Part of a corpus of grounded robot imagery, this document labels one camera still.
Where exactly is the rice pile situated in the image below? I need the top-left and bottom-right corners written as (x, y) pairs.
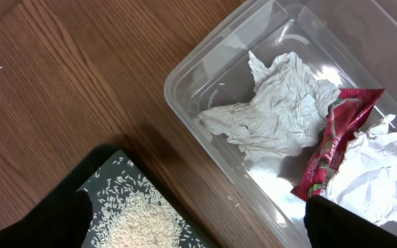
top-left (79, 152), bottom-right (209, 248)

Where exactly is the red snack wrapper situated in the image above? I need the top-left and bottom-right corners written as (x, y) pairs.
top-left (291, 88), bottom-right (384, 201)

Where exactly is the white napkin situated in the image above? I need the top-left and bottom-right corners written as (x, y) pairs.
top-left (322, 114), bottom-right (397, 226)
top-left (198, 52), bottom-right (340, 161)

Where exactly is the clear plastic bin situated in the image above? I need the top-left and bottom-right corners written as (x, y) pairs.
top-left (165, 0), bottom-right (397, 247)

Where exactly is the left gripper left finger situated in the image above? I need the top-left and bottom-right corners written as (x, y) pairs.
top-left (0, 191), bottom-right (93, 248)

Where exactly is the black rectangular tray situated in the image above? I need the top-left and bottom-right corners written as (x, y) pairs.
top-left (30, 145), bottom-right (217, 247)

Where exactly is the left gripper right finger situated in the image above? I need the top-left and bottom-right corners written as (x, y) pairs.
top-left (304, 196), bottom-right (397, 248)

